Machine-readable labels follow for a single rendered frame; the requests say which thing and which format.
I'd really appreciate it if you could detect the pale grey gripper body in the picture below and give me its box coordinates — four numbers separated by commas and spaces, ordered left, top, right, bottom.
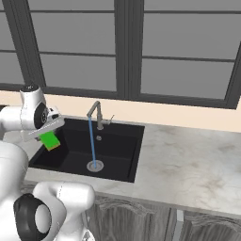
23, 117, 66, 142

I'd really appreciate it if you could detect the green and yellow sponge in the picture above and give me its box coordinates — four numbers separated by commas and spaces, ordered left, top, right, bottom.
39, 130, 61, 153

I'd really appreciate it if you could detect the black kitchen sink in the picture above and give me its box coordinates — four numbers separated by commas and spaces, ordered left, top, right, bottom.
28, 117, 146, 184

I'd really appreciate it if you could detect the blue water stream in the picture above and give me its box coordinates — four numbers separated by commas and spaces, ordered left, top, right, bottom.
88, 116, 98, 169

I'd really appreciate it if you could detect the grey metal tap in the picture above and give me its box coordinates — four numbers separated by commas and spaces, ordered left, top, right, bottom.
86, 100, 116, 131

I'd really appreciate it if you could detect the dark framed window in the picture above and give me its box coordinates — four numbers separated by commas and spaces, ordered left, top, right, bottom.
0, 0, 241, 110

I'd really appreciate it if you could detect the grey wooden cupboard door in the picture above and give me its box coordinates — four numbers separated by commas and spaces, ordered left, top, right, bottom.
85, 196, 177, 241
179, 210, 241, 241

